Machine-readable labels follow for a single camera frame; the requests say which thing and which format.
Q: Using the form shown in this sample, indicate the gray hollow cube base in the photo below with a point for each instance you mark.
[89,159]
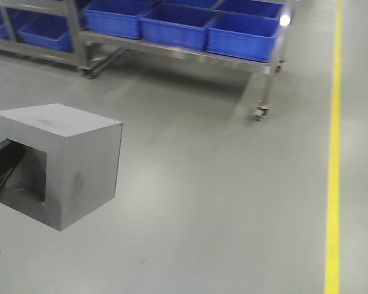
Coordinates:
[70,166]

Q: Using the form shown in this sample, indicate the blue bin lower shelf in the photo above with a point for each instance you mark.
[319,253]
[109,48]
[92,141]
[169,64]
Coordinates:
[47,31]

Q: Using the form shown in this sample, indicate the blue bin on cart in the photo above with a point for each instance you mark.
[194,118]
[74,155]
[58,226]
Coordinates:
[177,26]
[243,36]
[117,18]

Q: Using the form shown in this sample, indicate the steel cart with wheels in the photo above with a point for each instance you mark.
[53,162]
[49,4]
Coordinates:
[93,51]

